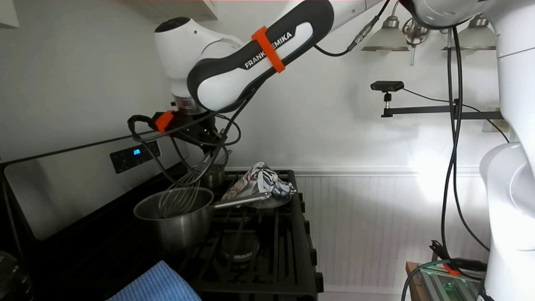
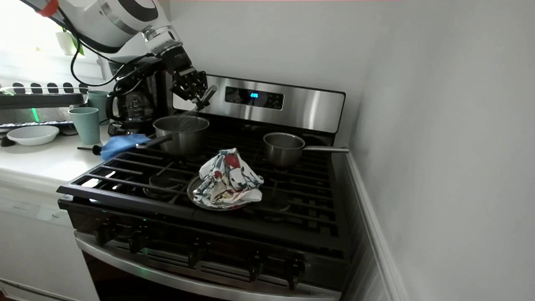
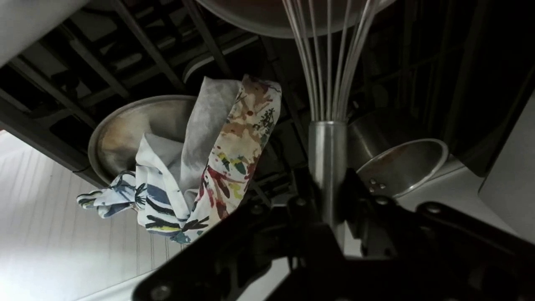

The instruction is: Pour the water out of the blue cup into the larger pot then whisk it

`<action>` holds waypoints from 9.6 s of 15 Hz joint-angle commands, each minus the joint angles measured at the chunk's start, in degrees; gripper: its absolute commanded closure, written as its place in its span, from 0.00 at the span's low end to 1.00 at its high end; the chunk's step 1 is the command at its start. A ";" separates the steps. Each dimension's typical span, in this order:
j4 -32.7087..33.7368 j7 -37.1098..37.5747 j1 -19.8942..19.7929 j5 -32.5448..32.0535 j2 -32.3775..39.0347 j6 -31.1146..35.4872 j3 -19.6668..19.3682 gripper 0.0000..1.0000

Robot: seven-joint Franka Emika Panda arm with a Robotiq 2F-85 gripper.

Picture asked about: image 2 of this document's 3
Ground black gas stove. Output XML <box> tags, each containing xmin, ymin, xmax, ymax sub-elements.
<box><xmin>55</xmin><ymin>68</ymin><xmax>354</xmax><ymax>301</ymax></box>

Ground small steel saucepan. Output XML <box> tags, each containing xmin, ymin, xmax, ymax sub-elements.
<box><xmin>260</xmin><ymin>130</ymin><xmax>351</xmax><ymax>170</ymax></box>

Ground pale teal plastic cup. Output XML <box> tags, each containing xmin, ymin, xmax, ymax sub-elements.
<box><xmin>68</xmin><ymin>105</ymin><xmax>101</xmax><ymax>145</ymax></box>
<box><xmin>85</xmin><ymin>88</ymin><xmax>112</xmax><ymax>125</ymax></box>

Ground metal wire whisk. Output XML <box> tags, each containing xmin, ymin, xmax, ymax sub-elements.
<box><xmin>165</xmin><ymin>83</ymin><xmax>219</xmax><ymax>127</ymax></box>

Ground large steel saucepan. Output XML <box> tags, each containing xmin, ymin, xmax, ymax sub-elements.
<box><xmin>133</xmin><ymin>113</ymin><xmax>212</xmax><ymax>158</ymax></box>

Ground colourful patterned dish towel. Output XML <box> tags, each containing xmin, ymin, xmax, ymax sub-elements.
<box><xmin>195</xmin><ymin>145</ymin><xmax>265</xmax><ymax>212</ymax></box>

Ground white shallow bowl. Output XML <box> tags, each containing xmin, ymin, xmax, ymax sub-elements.
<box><xmin>5</xmin><ymin>123</ymin><xmax>61</xmax><ymax>148</ymax></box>

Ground blue striped cleaning cloth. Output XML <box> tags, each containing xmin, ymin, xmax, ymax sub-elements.
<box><xmin>98</xmin><ymin>132</ymin><xmax>153</xmax><ymax>162</ymax></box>

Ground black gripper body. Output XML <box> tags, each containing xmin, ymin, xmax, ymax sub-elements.
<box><xmin>158</xmin><ymin>45</ymin><xmax>197</xmax><ymax>85</ymax></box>

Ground metal countertop rack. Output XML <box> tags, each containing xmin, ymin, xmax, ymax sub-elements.
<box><xmin>0</xmin><ymin>80</ymin><xmax>86</xmax><ymax>137</ymax></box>

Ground black measuring spoon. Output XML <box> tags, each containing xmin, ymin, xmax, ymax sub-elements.
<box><xmin>75</xmin><ymin>143</ymin><xmax>105</xmax><ymax>155</ymax></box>

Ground black coffee maker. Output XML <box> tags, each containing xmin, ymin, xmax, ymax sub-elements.
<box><xmin>103</xmin><ymin>55</ymin><xmax>168</xmax><ymax>137</ymax></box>

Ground white base cabinet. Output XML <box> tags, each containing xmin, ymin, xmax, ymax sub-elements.
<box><xmin>0</xmin><ymin>165</ymin><xmax>103</xmax><ymax>301</ymax></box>

